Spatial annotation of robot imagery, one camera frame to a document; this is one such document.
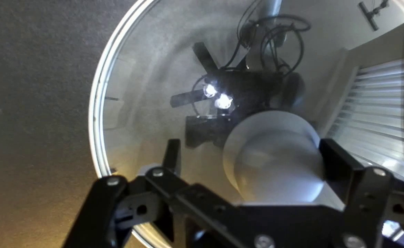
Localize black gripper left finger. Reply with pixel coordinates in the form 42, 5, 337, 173
63, 137, 240, 248

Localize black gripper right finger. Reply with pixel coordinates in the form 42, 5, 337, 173
319, 139, 404, 248

